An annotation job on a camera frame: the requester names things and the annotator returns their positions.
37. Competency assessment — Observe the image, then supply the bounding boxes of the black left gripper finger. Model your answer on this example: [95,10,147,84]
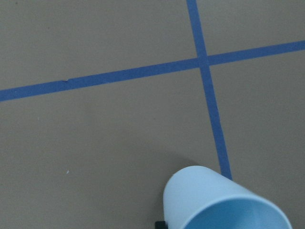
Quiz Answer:
[154,221,167,229]

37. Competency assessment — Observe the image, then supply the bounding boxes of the light blue plastic cup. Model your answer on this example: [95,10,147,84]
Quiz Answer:
[163,166,292,229]

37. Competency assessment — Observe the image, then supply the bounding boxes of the long blue tape strip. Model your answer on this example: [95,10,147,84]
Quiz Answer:
[186,0,232,180]

